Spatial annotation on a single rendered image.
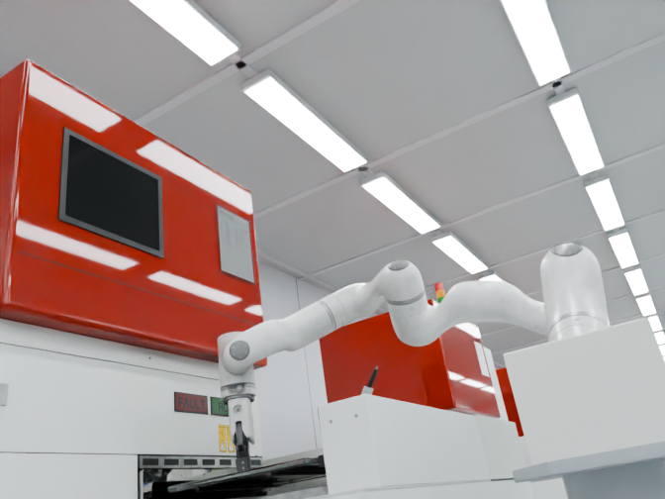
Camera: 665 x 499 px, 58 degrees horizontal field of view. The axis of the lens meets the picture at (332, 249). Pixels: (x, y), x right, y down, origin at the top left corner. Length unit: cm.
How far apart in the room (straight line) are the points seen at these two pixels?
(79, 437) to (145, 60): 193
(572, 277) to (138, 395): 99
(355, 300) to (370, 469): 67
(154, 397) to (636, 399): 101
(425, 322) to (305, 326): 30
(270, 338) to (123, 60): 180
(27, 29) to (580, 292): 233
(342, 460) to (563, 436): 35
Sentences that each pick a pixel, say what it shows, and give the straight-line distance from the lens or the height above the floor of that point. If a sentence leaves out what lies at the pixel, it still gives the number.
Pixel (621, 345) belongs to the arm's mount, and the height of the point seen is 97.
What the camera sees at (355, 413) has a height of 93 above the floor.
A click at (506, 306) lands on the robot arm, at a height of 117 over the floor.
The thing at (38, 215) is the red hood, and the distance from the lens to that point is 136.
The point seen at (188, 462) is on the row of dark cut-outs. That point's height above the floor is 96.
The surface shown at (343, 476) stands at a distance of 99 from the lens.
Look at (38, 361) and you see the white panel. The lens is 132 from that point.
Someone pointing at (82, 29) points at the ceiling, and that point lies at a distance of 281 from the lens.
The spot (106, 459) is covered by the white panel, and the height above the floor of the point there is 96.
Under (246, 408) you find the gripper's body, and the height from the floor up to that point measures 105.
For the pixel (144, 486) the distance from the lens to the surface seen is 143.
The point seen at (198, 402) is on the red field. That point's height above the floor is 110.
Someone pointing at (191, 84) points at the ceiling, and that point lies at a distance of 302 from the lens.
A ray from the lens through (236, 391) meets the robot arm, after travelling 146.
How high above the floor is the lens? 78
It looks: 24 degrees up
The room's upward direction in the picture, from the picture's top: 9 degrees counter-clockwise
